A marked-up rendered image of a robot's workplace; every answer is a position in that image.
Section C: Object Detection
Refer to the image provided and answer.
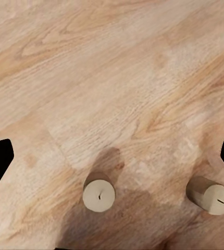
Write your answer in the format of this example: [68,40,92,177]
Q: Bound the pillar candle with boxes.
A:
[186,176,224,216]
[83,172,116,212]

